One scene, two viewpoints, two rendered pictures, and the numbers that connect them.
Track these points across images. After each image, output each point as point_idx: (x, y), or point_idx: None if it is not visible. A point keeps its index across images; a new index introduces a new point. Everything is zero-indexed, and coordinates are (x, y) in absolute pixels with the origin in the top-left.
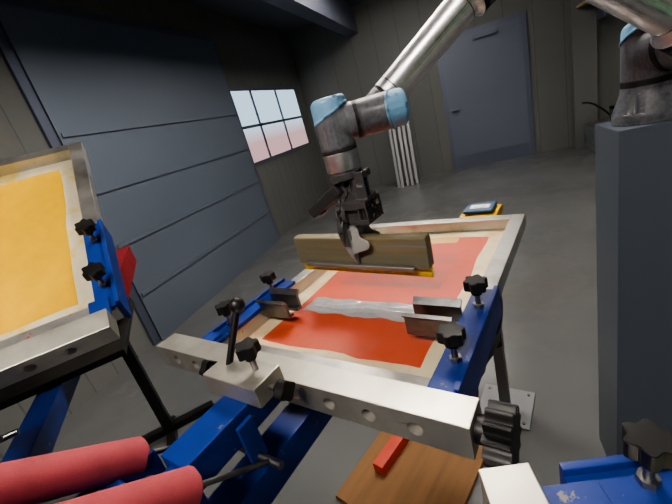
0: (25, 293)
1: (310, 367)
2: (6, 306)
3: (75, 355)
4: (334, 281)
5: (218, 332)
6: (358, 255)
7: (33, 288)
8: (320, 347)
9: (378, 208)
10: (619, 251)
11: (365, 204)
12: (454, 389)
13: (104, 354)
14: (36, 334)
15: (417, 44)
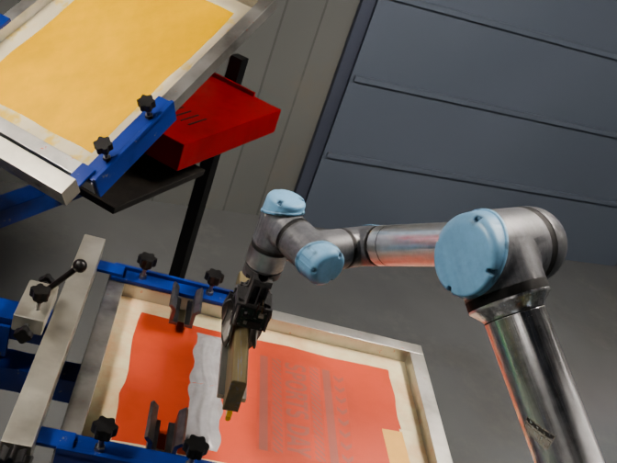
0: (84, 111)
1: (60, 346)
2: (68, 109)
3: (39, 188)
4: (264, 348)
5: (128, 272)
6: (228, 339)
7: (92, 112)
8: (132, 361)
9: (259, 322)
10: None
11: (236, 305)
12: (57, 445)
13: (104, 197)
14: (46, 151)
15: (417, 232)
